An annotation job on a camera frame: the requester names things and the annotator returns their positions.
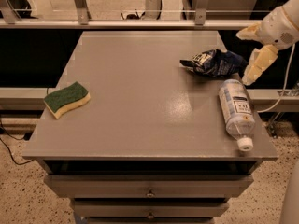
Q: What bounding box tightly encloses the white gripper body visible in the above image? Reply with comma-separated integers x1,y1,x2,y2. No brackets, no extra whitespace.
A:
257,6,298,50

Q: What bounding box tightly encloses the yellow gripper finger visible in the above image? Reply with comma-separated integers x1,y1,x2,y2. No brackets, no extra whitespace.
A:
236,22,261,42
242,45,278,86

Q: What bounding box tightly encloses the blue chip bag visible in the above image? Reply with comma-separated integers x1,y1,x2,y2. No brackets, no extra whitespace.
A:
179,49,248,77

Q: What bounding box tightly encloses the clear plastic water bottle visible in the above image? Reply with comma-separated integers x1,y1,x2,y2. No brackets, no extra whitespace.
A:
219,79,255,152

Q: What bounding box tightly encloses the grey drawer cabinet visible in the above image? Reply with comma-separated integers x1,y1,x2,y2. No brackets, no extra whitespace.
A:
23,31,277,224

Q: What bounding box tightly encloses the green yellow sponge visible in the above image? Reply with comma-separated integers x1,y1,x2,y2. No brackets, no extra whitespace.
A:
44,82,91,119

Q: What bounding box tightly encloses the drawer with knob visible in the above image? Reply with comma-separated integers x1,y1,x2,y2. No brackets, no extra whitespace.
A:
71,199,229,219
44,175,253,199

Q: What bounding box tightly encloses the top drawer with knob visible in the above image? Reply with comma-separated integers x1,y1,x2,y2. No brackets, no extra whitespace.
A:
44,175,253,199

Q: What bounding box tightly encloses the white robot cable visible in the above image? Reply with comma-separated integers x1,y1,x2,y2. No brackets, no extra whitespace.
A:
256,42,297,114

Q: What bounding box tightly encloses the metal railing frame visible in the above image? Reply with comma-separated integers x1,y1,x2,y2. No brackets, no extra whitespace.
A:
0,0,270,30

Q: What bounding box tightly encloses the black floor cable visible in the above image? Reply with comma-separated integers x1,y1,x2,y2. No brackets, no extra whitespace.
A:
0,121,35,167

